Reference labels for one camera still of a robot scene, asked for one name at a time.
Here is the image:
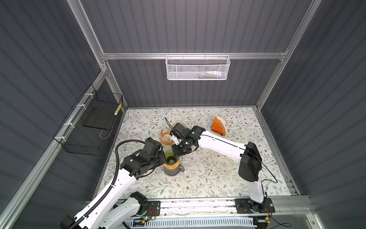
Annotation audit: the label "orange glass carafe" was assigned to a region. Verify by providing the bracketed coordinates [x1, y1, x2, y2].
[160, 128, 174, 146]

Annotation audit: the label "green glass dripper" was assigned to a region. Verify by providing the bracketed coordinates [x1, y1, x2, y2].
[165, 151, 179, 166]

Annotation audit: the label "bamboo ring holder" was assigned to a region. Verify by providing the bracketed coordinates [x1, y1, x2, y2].
[164, 159, 180, 170]
[173, 122, 185, 127]

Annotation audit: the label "grey glass carafe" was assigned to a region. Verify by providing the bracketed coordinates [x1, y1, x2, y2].
[164, 166, 185, 176]

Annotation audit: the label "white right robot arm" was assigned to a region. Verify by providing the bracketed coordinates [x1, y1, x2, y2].
[170, 124, 266, 204]

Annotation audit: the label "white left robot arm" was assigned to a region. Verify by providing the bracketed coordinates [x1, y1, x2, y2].
[61, 138, 166, 229]

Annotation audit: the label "orange coffee filter pack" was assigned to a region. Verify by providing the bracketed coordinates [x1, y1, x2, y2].
[211, 116, 227, 136]

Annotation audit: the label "black flat pad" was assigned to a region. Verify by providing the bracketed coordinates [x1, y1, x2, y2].
[83, 107, 117, 130]

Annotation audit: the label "yellow marker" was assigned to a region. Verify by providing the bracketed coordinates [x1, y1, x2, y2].
[114, 104, 122, 116]

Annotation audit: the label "items in white basket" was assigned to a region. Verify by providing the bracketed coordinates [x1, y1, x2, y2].
[191, 71, 227, 80]

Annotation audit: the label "black corrugated cable conduit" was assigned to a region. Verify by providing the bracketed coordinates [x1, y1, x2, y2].
[64, 139, 147, 229]

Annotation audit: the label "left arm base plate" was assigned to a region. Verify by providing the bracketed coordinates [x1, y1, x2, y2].
[134, 200, 161, 217]

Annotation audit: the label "white slotted cable duct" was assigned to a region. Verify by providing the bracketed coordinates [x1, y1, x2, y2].
[125, 217, 257, 229]

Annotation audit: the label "black wire basket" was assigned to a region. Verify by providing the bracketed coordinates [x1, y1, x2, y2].
[54, 86, 124, 156]

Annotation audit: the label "white wire basket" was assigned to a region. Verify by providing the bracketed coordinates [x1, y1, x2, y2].
[165, 55, 231, 81]

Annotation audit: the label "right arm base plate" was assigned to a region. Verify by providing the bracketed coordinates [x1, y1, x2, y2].
[234, 197, 275, 214]

